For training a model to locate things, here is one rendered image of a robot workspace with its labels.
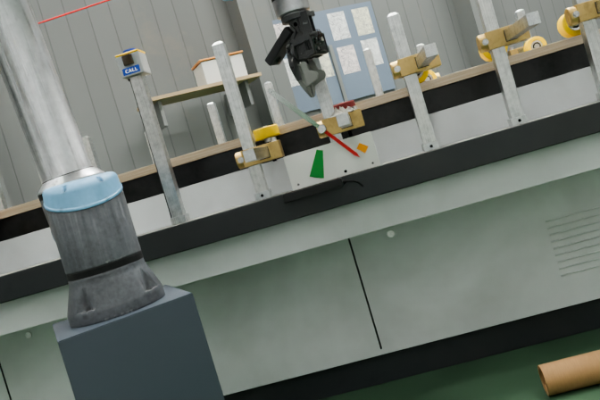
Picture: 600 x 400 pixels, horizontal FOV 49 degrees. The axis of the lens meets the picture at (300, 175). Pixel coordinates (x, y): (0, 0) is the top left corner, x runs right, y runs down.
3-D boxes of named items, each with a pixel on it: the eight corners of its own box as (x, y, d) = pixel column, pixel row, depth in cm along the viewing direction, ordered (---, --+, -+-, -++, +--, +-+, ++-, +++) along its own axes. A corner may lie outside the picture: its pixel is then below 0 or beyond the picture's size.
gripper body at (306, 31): (314, 55, 163) (301, 8, 162) (287, 66, 168) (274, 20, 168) (330, 54, 169) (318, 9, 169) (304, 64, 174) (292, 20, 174)
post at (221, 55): (270, 199, 190) (221, 39, 188) (258, 203, 190) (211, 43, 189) (271, 198, 193) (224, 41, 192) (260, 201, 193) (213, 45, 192)
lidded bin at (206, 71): (238, 83, 621) (231, 59, 620) (251, 75, 588) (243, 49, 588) (196, 93, 604) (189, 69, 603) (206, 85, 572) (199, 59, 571)
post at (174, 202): (186, 221, 192) (141, 73, 191) (170, 226, 192) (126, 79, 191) (190, 220, 196) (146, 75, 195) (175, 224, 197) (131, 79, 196)
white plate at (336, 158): (380, 164, 185) (370, 130, 185) (293, 190, 188) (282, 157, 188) (380, 164, 186) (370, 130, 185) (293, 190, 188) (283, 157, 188)
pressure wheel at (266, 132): (292, 155, 205) (281, 120, 205) (273, 162, 200) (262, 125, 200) (276, 161, 211) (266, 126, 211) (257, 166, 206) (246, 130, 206)
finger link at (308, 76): (320, 93, 164) (310, 57, 164) (302, 99, 168) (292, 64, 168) (327, 92, 167) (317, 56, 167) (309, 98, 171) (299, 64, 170)
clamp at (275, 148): (282, 156, 187) (277, 139, 187) (237, 170, 189) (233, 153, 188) (285, 155, 193) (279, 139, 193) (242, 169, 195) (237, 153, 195)
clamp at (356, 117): (365, 125, 185) (360, 108, 185) (319, 138, 186) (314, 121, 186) (365, 125, 191) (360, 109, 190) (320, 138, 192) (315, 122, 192)
